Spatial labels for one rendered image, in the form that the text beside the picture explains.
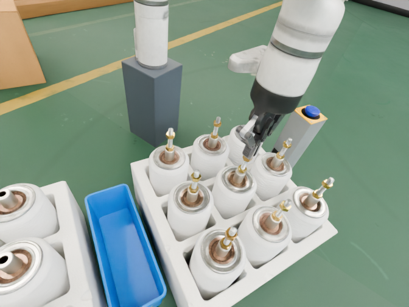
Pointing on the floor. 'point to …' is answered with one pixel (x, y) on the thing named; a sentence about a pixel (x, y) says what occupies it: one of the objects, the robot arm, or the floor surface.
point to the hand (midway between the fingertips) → (251, 148)
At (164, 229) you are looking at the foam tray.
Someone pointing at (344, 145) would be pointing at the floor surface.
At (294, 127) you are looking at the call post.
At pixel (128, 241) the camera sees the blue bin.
